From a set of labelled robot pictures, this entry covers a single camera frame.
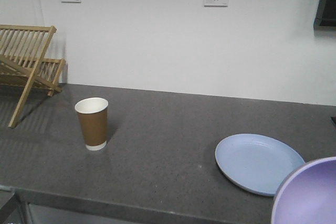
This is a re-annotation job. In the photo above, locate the purple plastic bowl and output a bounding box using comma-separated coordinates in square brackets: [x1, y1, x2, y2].
[270, 156, 335, 223]

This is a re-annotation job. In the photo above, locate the black range hood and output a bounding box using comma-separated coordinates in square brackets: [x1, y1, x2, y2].
[313, 0, 335, 28]

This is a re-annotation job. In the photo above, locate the black induction cooktop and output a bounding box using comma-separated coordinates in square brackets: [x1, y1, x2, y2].
[331, 116, 336, 125]

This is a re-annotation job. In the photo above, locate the brown paper cup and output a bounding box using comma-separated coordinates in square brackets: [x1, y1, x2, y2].
[75, 97, 109, 151]

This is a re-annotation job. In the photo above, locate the wooden dish rack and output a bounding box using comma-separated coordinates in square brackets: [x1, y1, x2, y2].
[1, 25, 66, 128]

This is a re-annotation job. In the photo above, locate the light blue plastic plate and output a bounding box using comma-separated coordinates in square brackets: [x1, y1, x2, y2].
[215, 133, 305, 197]

